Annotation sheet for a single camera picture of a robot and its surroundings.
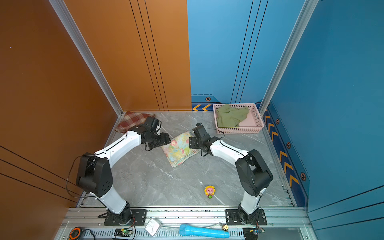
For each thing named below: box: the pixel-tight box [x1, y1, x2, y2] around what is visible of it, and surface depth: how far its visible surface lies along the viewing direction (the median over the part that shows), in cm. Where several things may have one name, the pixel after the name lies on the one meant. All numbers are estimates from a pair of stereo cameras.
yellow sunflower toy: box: [204, 185, 216, 199], surface depth 80 cm
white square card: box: [144, 218, 160, 237], surface depth 71 cm
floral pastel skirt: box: [161, 131, 201, 168], surface depth 98 cm
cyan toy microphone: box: [179, 224, 230, 239], surface depth 69 cm
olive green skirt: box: [216, 104, 250, 128], surface depth 117 cm
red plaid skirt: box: [115, 111, 156, 133], surface depth 114 cm
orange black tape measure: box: [68, 226, 82, 240], surface depth 68 cm
